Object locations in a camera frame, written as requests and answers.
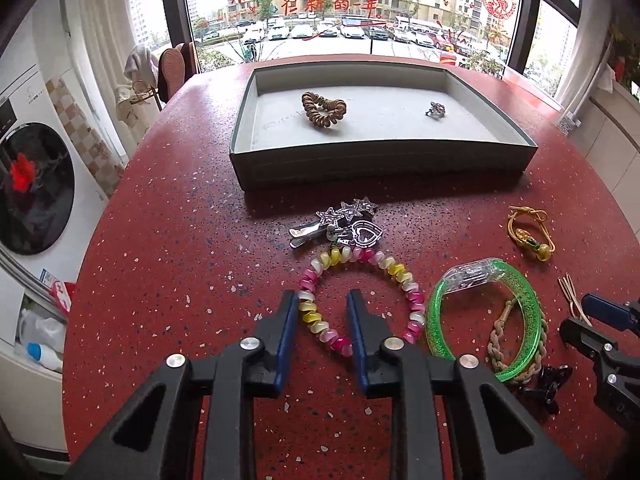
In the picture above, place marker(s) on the white washing machine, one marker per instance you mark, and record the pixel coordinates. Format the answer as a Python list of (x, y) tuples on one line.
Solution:
[(50, 203)]

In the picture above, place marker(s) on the grey jewelry tray box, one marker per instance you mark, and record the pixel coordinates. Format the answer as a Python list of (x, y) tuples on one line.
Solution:
[(310, 121)]

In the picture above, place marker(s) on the green translucent bangle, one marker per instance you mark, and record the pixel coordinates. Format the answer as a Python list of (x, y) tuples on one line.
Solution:
[(479, 273)]

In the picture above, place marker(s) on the white blue bottle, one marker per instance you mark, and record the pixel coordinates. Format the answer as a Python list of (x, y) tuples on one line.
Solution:
[(45, 356)]

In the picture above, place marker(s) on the silver star hair clip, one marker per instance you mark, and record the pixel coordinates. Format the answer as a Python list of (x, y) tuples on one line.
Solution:
[(334, 223)]

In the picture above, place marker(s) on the silver heart pendant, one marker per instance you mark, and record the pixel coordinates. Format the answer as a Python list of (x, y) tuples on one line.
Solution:
[(365, 234)]

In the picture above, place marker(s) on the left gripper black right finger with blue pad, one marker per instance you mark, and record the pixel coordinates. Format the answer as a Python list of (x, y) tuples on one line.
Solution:
[(450, 419)]

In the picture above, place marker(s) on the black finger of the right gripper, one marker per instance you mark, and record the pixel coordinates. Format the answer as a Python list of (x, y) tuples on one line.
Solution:
[(590, 344)]

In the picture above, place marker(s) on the thin gold hair pin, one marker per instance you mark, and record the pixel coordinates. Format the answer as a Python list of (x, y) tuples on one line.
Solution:
[(568, 289)]

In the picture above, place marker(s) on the black claw hair clip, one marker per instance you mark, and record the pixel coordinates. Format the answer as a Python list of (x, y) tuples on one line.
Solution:
[(540, 399)]

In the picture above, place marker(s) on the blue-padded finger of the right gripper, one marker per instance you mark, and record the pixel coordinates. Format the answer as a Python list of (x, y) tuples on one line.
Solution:
[(619, 316)]

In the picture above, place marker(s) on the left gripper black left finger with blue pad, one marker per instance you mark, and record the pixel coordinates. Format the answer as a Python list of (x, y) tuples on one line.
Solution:
[(197, 415)]

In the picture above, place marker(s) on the brown slipper on rack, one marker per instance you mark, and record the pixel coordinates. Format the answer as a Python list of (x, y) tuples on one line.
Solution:
[(175, 67)]

